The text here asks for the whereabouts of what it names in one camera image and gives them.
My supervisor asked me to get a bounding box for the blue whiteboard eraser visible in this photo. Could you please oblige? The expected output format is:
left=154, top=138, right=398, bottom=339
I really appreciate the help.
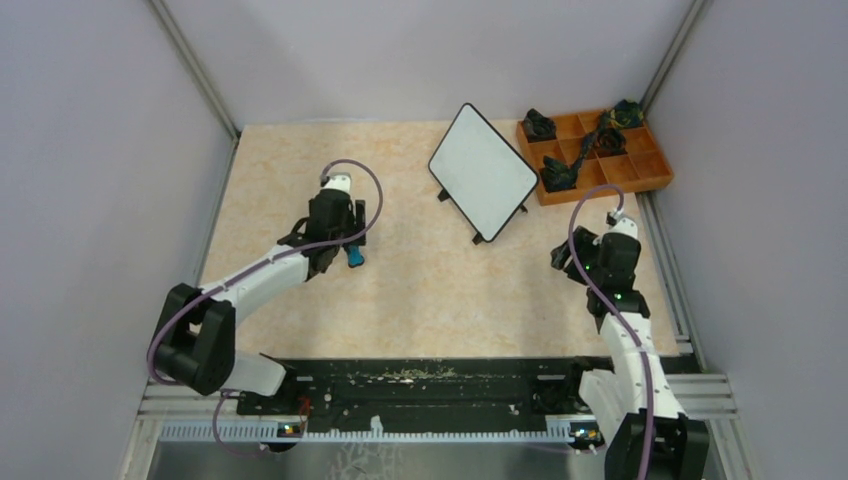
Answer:
left=345, top=245, right=365, bottom=268

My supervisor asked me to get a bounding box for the white whiteboard black frame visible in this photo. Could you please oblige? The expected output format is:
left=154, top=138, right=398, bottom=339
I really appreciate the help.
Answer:
left=427, top=102, right=539, bottom=243

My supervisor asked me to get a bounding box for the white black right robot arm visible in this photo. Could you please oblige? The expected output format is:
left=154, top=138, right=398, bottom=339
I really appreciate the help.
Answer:
left=551, top=220, right=710, bottom=479

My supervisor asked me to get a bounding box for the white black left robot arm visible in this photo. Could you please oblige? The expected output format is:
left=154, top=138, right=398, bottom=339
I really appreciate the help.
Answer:
left=146, top=187, right=373, bottom=414

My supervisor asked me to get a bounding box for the orange compartment tray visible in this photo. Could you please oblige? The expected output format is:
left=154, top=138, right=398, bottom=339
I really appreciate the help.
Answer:
left=515, top=110, right=674, bottom=206

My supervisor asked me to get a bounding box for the black crumpled cloth left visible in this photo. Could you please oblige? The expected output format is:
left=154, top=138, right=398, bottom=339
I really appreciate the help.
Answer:
left=520, top=108, right=557, bottom=143

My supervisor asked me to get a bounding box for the dark cloth with yellow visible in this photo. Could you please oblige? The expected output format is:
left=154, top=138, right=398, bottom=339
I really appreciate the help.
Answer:
left=598, top=99, right=645, bottom=130

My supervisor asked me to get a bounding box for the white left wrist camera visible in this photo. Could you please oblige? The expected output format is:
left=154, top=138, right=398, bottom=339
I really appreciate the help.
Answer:
left=321, top=172, right=352, bottom=195

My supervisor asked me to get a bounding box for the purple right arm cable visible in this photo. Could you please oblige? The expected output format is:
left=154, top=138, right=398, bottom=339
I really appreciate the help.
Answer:
left=566, top=184, right=657, bottom=480

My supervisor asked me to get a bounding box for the aluminium frame rail front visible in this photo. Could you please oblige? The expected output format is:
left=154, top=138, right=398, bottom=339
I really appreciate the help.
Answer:
left=138, top=374, right=738, bottom=419

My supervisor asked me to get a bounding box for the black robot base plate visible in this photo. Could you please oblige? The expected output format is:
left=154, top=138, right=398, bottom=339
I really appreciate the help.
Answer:
left=235, top=356, right=614, bottom=434

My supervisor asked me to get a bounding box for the white toothed cable duct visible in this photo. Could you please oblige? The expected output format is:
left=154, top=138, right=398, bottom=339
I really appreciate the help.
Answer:
left=159, top=415, right=597, bottom=444

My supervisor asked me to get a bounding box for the left corner aluminium post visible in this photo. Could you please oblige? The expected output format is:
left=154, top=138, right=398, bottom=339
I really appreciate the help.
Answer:
left=145, top=0, right=241, bottom=142

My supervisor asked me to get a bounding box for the corner aluminium post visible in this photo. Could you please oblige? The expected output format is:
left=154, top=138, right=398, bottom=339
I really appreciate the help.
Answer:
left=145, top=0, right=241, bottom=142
left=640, top=0, right=712, bottom=115

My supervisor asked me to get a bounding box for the right corner aluminium post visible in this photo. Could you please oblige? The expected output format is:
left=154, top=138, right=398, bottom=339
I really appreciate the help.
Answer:
left=640, top=0, right=712, bottom=115

